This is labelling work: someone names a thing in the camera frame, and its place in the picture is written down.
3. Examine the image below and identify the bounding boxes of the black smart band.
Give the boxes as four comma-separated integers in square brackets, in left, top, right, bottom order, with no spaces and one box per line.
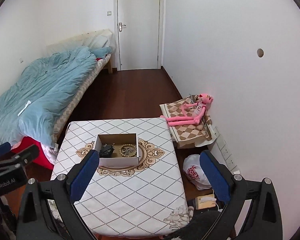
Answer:
[99,144,115,158]

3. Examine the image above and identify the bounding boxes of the wooden bead bracelet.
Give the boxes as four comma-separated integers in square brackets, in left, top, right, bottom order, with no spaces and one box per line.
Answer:
[118,143,137,158]

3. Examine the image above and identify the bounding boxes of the beige tissue box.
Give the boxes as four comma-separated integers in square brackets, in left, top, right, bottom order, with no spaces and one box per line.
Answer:
[195,194,216,210]

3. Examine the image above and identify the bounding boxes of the red blanket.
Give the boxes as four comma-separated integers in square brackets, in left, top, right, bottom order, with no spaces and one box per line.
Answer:
[11,135,56,171]

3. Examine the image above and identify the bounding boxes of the white plastic bag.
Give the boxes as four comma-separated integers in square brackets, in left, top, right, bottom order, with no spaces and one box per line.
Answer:
[183,154,212,191]

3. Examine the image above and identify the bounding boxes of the white cardboard box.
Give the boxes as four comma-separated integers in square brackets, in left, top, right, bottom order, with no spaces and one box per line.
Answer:
[94,133,139,169]

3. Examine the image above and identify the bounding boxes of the light blue duvet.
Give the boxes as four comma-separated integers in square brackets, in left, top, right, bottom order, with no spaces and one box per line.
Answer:
[0,47,110,147]

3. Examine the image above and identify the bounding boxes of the patterned white tablecloth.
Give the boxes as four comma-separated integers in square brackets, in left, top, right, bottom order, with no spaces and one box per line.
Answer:
[52,118,193,238]

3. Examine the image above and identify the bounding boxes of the pink panther plush toy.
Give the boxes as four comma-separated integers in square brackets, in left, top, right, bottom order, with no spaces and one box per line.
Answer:
[160,93,213,127]

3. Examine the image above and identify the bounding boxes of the bed with checkered mattress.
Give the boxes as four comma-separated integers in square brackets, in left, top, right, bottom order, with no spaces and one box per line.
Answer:
[46,29,115,143]

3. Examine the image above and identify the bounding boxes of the white pillow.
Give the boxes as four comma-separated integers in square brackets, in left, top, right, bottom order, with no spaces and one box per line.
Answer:
[82,35,108,49]

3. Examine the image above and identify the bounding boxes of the white door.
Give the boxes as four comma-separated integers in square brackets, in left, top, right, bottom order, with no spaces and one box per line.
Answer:
[114,0,164,70]

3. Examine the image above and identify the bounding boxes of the white wall power strip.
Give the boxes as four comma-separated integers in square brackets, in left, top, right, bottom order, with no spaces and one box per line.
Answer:
[213,126,241,174]

